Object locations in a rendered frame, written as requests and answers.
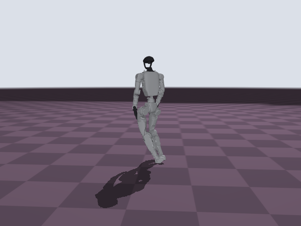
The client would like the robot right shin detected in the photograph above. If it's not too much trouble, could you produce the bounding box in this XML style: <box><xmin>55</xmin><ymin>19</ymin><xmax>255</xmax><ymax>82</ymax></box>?
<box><xmin>151</xmin><ymin>130</ymin><xmax>163</xmax><ymax>156</ymax></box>

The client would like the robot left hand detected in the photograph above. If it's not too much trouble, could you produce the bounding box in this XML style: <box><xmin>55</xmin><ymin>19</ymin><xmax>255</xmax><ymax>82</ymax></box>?
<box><xmin>133</xmin><ymin>106</ymin><xmax>137</xmax><ymax>119</ymax></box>

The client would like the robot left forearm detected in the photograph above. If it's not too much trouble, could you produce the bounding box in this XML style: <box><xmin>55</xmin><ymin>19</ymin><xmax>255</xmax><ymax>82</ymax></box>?
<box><xmin>132</xmin><ymin>90</ymin><xmax>139</xmax><ymax>108</ymax></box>

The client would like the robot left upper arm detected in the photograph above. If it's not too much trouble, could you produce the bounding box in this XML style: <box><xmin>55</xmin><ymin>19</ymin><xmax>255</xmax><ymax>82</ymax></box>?
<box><xmin>135</xmin><ymin>73</ymin><xmax>144</xmax><ymax>95</ymax></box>

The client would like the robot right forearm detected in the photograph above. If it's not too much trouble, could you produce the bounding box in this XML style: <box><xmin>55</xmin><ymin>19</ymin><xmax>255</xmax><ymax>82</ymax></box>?
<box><xmin>156</xmin><ymin>93</ymin><xmax>164</xmax><ymax>106</ymax></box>

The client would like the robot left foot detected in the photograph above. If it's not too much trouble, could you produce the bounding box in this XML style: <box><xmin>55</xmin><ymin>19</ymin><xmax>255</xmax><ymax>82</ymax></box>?
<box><xmin>155</xmin><ymin>156</ymin><xmax>164</xmax><ymax>163</ymax></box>

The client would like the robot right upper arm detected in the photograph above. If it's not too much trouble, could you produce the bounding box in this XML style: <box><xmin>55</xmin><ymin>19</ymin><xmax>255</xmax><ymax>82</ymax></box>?
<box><xmin>159</xmin><ymin>73</ymin><xmax>165</xmax><ymax>94</ymax></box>

